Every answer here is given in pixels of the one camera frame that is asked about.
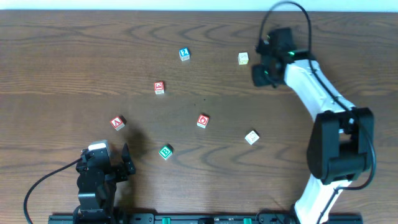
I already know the green letter B block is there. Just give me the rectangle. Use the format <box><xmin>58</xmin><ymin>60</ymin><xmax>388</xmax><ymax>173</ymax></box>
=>
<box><xmin>159</xmin><ymin>144</ymin><xmax>173</xmax><ymax>160</ymax></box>

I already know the plain wooden block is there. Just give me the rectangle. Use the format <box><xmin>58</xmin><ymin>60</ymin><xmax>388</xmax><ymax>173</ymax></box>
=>
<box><xmin>238</xmin><ymin>52</ymin><xmax>249</xmax><ymax>65</ymax></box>
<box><xmin>245</xmin><ymin>130</ymin><xmax>259</xmax><ymax>145</ymax></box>

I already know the plain wooden block near right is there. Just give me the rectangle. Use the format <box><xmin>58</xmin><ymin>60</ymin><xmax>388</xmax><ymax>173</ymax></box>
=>
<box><xmin>245</xmin><ymin>130</ymin><xmax>259</xmax><ymax>145</ymax></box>

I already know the red letter I block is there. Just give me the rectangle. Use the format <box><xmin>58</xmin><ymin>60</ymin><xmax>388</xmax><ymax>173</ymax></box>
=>
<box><xmin>154</xmin><ymin>82</ymin><xmax>165</xmax><ymax>95</ymax></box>

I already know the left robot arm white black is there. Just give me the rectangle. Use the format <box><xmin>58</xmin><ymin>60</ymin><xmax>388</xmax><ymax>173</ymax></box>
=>
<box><xmin>72</xmin><ymin>141</ymin><xmax>136</xmax><ymax>223</ymax></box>

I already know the plain wooden block far right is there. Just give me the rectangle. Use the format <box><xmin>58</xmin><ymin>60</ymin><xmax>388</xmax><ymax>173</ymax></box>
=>
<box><xmin>238</xmin><ymin>52</ymin><xmax>249</xmax><ymax>65</ymax></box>

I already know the blue number 2 block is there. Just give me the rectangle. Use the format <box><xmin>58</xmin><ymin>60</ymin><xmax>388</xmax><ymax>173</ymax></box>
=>
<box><xmin>178</xmin><ymin>47</ymin><xmax>190</xmax><ymax>61</ymax></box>

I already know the red letter A block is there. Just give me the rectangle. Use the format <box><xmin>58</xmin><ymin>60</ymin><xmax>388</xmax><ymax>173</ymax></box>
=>
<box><xmin>110</xmin><ymin>116</ymin><xmax>126</xmax><ymax>131</ymax></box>

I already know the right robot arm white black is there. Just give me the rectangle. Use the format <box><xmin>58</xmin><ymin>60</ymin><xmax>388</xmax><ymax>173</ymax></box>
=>
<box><xmin>252</xmin><ymin>28</ymin><xmax>375</xmax><ymax>223</ymax></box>

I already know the red apple picture block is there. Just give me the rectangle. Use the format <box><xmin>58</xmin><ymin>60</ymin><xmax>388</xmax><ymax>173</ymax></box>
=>
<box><xmin>197</xmin><ymin>114</ymin><xmax>210</xmax><ymax>128</ymax></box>

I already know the black mounting rail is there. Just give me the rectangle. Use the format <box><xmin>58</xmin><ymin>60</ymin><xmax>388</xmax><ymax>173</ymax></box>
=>
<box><xmin>48</xmin><ymin>213</ymin><xmax>364</xmax><ymax>224</ymax></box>

